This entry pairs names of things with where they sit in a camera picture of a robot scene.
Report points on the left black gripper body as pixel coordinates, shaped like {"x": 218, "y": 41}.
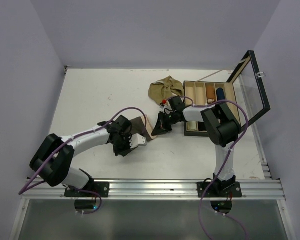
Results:
{"x": 122, "y": 145}

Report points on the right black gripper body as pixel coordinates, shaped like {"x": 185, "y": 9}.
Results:
{"x": 167, "y": 120}

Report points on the brown underwear beige waistband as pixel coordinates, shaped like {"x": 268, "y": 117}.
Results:
{"x": 141, "y": 125}

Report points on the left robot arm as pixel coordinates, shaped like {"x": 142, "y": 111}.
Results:
{"x": 52, "y": 161}

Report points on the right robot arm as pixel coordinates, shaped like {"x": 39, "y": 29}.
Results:
{"x": 223, "y": 130}

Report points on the rolled cream underwear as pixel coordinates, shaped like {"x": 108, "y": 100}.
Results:
{"x": 192, "y": 126}

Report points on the khaki crumpled underwear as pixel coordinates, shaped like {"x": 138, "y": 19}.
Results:
{"x": 163, "y": 89}

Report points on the rolled orange underwear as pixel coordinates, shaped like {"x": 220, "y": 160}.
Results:
{"x": 210, "y": 94}

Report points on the rolled navy underwear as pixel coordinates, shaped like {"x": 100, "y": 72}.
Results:
{"x": 220, "y": 94}

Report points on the black compartment storage box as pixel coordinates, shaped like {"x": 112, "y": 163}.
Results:
{"x": 243, "y": 85}

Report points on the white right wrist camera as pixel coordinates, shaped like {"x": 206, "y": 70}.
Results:
{"x": 165, "y": 106}

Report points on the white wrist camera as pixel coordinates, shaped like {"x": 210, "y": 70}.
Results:
{"x": 137, "y": 140}
{"x": 165, "y": 106}

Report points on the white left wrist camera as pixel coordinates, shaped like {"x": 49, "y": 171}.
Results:
{"x": 137, "y": 140}

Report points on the aluminium mounting rail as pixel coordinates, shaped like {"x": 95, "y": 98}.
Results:
{"x": 172, "y": 190}

